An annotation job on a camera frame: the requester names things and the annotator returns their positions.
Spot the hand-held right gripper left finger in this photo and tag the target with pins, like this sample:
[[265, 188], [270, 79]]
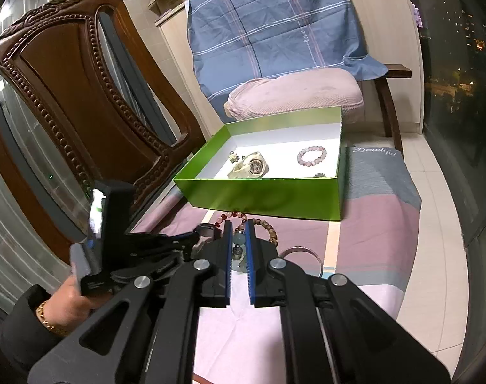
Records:
[[228, 272]]

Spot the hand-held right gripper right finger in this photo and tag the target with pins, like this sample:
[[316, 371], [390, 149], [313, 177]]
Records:
[[249, 272]]

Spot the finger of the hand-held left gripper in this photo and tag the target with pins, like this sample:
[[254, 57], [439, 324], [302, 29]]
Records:
[[155, 266], [159, 242]]

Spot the green cardboard box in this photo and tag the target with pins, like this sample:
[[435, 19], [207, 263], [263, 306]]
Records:
[[267, 200]]

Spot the white wristwatch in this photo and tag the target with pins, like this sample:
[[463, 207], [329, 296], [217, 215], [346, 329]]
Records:
[[253, 164]]

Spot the person's left forearm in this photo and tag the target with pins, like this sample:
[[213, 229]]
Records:
[[19, 328]]

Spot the person's left hand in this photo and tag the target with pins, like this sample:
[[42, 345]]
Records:
[[71, 300]]

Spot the silver bangle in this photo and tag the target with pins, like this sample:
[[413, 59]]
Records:
[[303, 249]]

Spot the carved wooden chair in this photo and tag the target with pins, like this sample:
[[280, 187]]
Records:
[[87, 100]]

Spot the pink cushion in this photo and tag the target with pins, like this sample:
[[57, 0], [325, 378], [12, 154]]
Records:
[[291, 92]]

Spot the wooden armchair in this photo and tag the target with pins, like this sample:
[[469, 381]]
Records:
[[387, 104]]

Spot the blue plaid sheet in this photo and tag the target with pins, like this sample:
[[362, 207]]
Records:
[[275, 20]]

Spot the small purple item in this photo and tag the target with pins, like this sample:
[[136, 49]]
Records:
[[417, 14]]

